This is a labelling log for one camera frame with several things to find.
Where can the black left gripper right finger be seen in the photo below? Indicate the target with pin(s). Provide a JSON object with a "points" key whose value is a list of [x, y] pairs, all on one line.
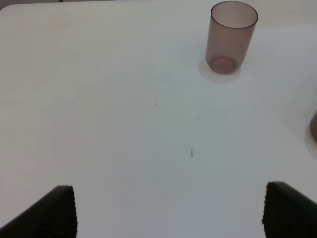
{"points": [[288, 213]]}

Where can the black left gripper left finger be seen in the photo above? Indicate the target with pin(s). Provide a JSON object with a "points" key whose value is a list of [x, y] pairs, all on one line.
{"points": [[53, 216]]}

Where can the brown translucent cup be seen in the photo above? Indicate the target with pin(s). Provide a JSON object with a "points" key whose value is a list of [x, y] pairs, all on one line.
{"points": [[313, 127]]}

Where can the pink translucent cup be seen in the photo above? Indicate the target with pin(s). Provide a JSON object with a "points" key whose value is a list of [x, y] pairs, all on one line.
{"points": [[231, 27]]}

